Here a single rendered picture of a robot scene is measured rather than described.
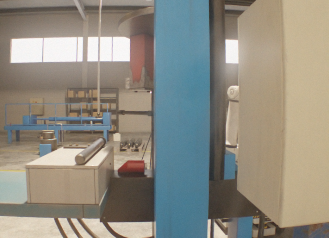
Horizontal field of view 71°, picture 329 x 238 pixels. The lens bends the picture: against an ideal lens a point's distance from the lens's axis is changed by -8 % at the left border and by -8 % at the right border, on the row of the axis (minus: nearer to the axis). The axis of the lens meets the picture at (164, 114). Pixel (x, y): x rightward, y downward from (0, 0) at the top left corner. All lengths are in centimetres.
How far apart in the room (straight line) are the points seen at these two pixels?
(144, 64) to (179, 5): 60
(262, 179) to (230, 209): 72
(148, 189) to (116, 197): 14
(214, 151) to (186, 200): 25
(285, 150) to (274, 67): 14
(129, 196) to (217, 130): 46
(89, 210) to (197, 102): 49
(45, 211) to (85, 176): 18
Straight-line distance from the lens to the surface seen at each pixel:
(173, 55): 83
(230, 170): 106
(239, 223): 123
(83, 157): 82
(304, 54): 43
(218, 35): 104
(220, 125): 100
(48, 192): 88
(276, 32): 45
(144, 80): 139
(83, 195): 85
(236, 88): 237
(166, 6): 88
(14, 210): 94
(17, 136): 1162
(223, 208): 118
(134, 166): 113
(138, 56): 144
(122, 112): 132
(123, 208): 112
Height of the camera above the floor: 137
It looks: 1 degrees down
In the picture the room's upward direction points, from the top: straight up
